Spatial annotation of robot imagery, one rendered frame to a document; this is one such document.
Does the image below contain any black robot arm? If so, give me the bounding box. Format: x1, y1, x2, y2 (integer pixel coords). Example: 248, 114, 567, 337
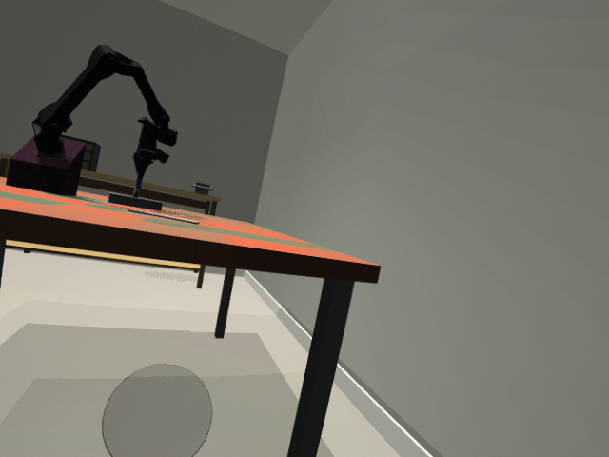
32, 45, 178, 158

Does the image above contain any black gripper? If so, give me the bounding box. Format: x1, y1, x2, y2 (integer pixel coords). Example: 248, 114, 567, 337
133, 135, 157, 178

